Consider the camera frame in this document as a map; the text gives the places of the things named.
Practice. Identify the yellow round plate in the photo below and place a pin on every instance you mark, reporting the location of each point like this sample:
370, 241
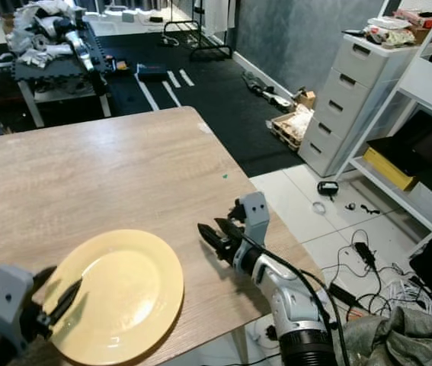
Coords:
132, 297

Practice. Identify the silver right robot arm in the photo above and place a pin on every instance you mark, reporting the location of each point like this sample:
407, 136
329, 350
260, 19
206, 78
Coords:
284, 297

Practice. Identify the small black floor device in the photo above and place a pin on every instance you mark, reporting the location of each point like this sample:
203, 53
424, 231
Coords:
328, 188

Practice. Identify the beige bag on pallet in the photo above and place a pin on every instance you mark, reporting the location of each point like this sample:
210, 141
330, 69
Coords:
296, 124

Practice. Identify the black power adapter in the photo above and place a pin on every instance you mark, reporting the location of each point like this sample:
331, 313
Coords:
366, 254

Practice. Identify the black grey machine part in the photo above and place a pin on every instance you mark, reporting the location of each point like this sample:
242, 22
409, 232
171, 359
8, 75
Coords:
267, 90

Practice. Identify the small cardboard box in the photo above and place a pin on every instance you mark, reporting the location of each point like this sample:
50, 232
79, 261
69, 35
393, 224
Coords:
305, 98

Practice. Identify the dark blue box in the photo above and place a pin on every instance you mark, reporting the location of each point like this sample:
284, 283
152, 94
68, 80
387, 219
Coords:
152, 73

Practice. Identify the yellow flat box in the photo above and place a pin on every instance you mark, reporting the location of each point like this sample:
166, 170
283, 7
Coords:
389, 169

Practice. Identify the white plastic drawer cabinet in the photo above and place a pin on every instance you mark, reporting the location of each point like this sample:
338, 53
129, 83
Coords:
353, 103

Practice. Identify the black metal rack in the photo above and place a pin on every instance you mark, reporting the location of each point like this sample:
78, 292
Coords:
200, 34

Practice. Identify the white metal shelf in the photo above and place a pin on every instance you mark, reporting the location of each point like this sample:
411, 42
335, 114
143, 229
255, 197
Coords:
425, 206

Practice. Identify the black low work table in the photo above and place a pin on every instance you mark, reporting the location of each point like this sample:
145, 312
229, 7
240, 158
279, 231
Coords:
59, 72

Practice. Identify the pile of grey clutter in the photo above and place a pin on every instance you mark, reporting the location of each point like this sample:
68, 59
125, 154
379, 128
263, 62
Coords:
44, 30

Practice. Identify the pile of packaged goods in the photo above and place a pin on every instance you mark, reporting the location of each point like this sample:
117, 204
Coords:
395, 29

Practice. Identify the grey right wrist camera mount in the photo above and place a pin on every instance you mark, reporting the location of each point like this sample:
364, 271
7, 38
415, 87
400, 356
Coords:
254, 213

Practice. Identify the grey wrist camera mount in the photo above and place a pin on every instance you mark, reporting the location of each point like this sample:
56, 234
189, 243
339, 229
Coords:
254, 213
4, 301

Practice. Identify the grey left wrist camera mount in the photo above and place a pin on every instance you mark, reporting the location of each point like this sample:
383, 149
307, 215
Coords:
4, 301

